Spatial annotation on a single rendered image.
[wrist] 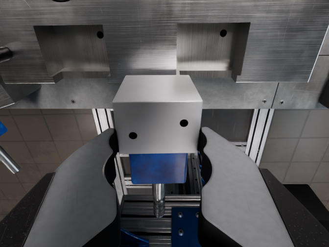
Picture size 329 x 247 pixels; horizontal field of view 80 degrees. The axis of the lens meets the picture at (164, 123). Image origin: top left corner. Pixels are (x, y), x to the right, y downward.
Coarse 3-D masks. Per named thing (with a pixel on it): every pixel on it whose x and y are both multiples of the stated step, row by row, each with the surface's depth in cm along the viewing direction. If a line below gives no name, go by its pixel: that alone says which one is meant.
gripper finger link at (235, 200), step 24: (216, 144) 10; (216, 168) 9; (240, 168) 9; (216, 192) 7; (240, 192) 7; (264, 192) 8; (216, 216) 7; (240, 216) 7; (264, 216) 7; (216, 240) 6; (240, 240) 6; (264, 240) 6; (288, 240) 6
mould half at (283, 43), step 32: (0, 0) 14; (32, 0) 14; (64, 0) 14; (96, 0) 14; (128, 0) 14; (160, 0) 14; (192, 0) 14; (224, 0) 14; (256, 0) 14; (288, 0) 13; (320, 0) 13; (0, 32) 15; (32, 32) 15; (128, 32) 15; (160, 32) 15; (256, 32) 15; (288, 32) 14; (320, 32) 14; (0, 64) 16; (32, 64) 16; (128, 64) 16; (160, 64) 16; (256, 64) 16; (288, 64) 16
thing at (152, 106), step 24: (120, 96) 11; (144, 96) 11; (168, 96) 11; (192, 96) 11; (120, 120) 11; (144, 120) 11; (168, 120) 11; (192, 120) 11; (120, 144) 12; (144, 144) 12; (168, 144) 12; (192, 144) 12; (144, 168) 15; (168, 168) 15
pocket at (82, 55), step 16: (48, 32) 17; (64, 32) 18; (80, 32) 17; (96, 32) 17; (48, 48) 17; (64, 48) 18; (80, 48) 18; (96, 48) 18; (48, 64) 17; (64, 64) 19; (80, 64) 19; (96, 64) 19
